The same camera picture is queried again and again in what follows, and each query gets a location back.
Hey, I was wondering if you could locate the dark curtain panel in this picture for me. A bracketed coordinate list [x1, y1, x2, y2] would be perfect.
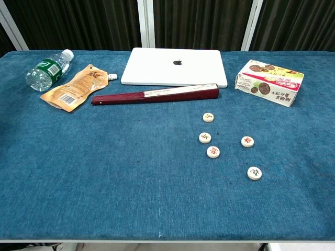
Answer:
[2, 0, 142, 52]
[248, 0, 335, 52]
[152, 0, 254, 52]
[0, 25, 17, 58]

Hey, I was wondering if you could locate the biscuit box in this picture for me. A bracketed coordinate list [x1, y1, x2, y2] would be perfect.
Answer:
[234, 59, 305, 108]

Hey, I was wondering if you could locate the white closed laptop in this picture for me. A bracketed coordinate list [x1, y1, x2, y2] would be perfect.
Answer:
[120, 47, 229, 89]

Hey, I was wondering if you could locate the blue table cloth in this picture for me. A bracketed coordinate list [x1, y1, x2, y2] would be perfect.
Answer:
[0, 50, 335, 241]

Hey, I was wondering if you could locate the dark red folded fan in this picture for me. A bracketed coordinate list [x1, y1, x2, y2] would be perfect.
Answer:
[91, 83, 220, 106]

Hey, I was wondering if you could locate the wooden chess piece red character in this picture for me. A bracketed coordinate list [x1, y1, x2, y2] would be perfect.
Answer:
[206, 146, 221, 159]
[240, 135, 255, 149]

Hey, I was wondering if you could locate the orange spout pouch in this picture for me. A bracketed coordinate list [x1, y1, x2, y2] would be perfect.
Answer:
[39, 63, 118, 113]

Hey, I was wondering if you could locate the white frame post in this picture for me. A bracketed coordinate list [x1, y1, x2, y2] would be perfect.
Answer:
[137, 0, 155, 52]
[240, 0, 264, 52]
[0, 2, 29, 52]

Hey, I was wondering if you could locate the clear water bottle green label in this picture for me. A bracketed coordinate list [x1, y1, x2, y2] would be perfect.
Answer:
[25, 49, 75, 93]

